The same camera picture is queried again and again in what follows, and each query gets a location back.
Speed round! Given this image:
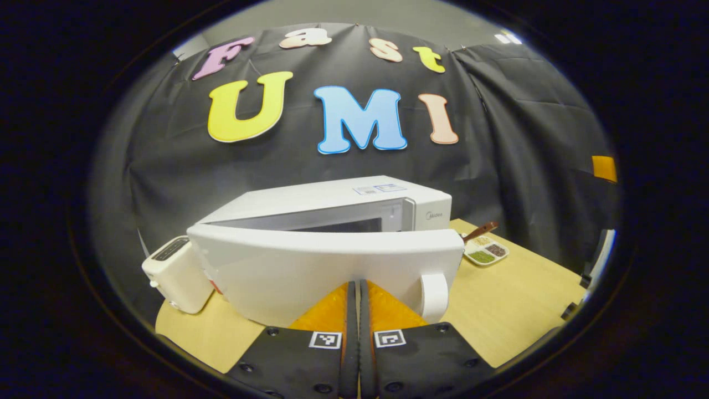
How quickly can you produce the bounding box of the white divided dish with grains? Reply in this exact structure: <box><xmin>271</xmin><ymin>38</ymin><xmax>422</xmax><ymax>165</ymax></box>
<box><xmin>464</xmin><ymin>236</ymin><xmax>509</xmax><ymax>267</ymax></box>

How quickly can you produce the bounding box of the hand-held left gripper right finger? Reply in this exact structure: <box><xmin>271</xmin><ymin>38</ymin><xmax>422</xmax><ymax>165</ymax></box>
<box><xmin>360</xmin><ymin>281</ymin><xmax>496</xmax><ymax>399</ymax></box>

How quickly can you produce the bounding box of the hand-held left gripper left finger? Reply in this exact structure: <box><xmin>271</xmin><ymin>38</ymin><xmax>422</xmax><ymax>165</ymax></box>
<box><xmin>227</xmin><ymin>281</ymin><xmax>359</xmax><ymax>399</ymax></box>

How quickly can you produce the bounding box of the black backdrop cloth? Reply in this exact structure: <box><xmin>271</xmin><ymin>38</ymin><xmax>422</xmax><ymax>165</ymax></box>
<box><xmin>89</xmin><ymin>22</ymin><xmax>621</xmax><ymax>328</ymax></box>

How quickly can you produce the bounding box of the white toaster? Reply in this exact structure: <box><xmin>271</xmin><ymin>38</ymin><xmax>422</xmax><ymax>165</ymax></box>
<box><xmin>142</xmin><ymin>236</ymin><xmax>215</xmax><ymax>315</ymax></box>

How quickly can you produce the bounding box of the white microwave oven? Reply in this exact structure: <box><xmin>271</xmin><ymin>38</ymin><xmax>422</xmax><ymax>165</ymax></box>
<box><xmin>187</xmin><ymin>176</ymin><xmax>465</xmax><ymax>328</ymax></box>

